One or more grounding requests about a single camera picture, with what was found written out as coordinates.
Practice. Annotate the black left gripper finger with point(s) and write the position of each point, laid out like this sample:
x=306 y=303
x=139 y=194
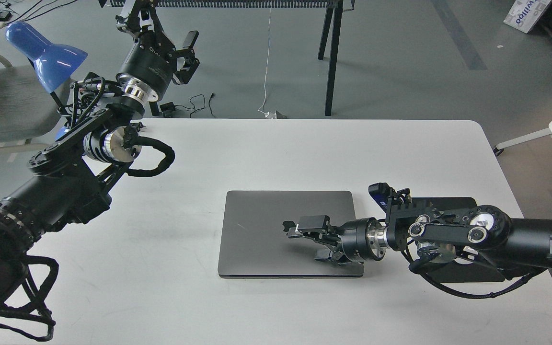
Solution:
x=184 y=74
x=133 y=13

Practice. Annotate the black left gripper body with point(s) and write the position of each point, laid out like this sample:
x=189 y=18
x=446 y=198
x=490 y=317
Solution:
x=150 y=61

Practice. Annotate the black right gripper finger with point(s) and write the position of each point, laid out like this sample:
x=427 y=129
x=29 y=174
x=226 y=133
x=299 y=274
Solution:
x=334 y=255
x=317 y=228

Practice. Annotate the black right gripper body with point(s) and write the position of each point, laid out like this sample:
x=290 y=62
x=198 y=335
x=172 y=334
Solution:
x=363 y=239

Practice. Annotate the grey laptop computer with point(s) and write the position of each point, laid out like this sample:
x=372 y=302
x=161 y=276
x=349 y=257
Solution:
x=254 y=244

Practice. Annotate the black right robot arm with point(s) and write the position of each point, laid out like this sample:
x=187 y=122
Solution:
x=514 y=247

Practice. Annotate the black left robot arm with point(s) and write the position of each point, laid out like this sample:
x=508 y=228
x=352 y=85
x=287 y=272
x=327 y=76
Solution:
x=73 y=176

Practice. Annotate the black mouse pad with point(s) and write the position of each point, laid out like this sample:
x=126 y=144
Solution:
x=459 y=271

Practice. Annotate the blue desk lamp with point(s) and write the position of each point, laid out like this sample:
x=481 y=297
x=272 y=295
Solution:
x=53 y=63

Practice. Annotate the grey cushioned chair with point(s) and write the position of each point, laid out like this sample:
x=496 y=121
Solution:
x=27 y=109

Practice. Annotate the white cardboard box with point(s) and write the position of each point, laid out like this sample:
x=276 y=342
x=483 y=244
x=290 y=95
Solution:
x=524 y=14

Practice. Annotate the black power adapter with cable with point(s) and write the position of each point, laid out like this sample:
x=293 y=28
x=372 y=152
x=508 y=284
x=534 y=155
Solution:
x=168 y=110

